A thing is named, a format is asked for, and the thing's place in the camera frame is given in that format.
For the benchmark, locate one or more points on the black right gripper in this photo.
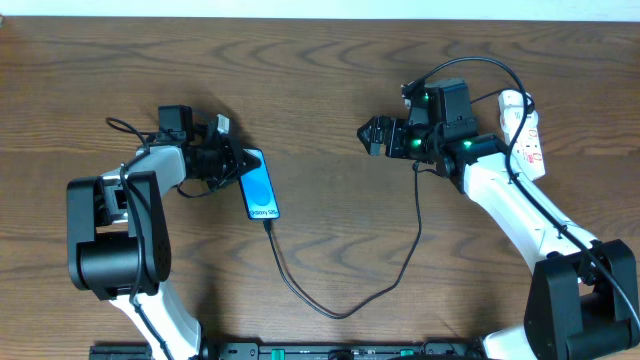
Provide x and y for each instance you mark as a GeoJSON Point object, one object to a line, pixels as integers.
{"type": "Point", "coordinates": [391, 138]}

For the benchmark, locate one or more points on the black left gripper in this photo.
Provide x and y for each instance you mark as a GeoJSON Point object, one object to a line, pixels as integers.
{"type": "Point", "coordinates": [235, 160]}

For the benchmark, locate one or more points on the blue Galaxy smartphone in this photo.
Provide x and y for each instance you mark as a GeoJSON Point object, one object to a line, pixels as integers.
{"type": "Point", "coordinates": [257, 190]}

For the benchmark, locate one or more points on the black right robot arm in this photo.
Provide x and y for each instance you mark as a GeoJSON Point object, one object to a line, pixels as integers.
{"type": "Point", "coordinates": [583, 298]}

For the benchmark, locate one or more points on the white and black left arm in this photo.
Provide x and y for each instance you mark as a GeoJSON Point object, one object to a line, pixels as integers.
{"type": "Point", "coordinates": [118, 244]}

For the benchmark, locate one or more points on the white charger plug adapter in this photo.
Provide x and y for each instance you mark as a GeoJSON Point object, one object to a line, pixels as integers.
{"type": "Point", "coordinates": [512, 102]}

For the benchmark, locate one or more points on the white power strip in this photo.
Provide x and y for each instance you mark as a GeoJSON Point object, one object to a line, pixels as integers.
{"type": "Point", "coordinates": [527, 149]}

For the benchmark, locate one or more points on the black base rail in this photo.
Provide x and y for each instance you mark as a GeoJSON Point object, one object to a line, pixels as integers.
{"type": "Point", "coordinates": [428, 350]}

